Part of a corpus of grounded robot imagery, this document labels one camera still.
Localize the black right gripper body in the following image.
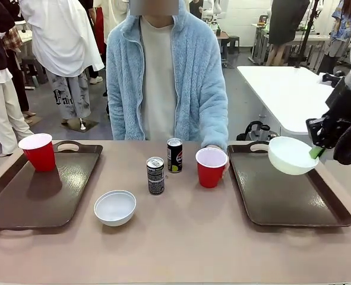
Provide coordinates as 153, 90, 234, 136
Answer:
324, 76, 351, 126

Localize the black wheeled machine base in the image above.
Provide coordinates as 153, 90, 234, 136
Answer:
236, 120, 280, 141

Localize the bystander in blue patterned shirt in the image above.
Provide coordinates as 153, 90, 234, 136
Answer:
317, 0, 351, 75

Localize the white plastic bowl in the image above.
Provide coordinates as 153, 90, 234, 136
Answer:
267, 136, 321, 176
93, 189, 137, 227

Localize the person's left hand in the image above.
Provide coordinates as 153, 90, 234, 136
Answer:
203, 144, 231, 181

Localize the white background table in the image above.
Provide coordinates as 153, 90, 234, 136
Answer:
236, 65, 337, 135

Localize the person's right forearm blue sleeve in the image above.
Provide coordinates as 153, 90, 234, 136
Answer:
106, 74, 130, 141

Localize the bystander in white shirt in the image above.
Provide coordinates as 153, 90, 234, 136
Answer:
19, 0, 106, 126

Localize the bystander in red apron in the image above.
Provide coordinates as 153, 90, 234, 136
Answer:
86, 0, 108, 85

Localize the red plastic cup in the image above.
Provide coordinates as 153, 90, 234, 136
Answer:
195, 147, 229, 189
18, 133, 58, 173

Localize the grey background stool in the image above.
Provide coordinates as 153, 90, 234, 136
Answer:
20, 55, 47, 88

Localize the person's left forearm blue sleeve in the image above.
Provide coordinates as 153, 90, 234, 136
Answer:
199, 74, 230, 151

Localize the black Pepsi can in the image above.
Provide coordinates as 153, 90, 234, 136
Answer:
146, 156, 166, 196

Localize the black tripod pole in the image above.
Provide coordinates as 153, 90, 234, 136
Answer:
292, 0, 319, 69

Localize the black Pepsi can lime print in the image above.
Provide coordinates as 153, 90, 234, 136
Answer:
166, 138, 184, 174

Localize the black background stool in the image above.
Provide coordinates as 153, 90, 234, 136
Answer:
226, 34, 241, 55

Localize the grey background desk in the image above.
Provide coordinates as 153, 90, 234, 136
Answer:
249, 22, 271, 65

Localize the bystander in dark sweater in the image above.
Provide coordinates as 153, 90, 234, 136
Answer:
0, 0, 35, 157

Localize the bystander in black dress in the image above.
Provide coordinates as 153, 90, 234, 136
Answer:
265, 0, 311, 67

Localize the brown plastic serving tray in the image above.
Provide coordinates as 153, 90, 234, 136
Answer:
226, 141, 351, 228
0, 140, 103, 231

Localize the person in blue fleece jacket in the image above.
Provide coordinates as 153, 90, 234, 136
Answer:
105, 0, 230, 151

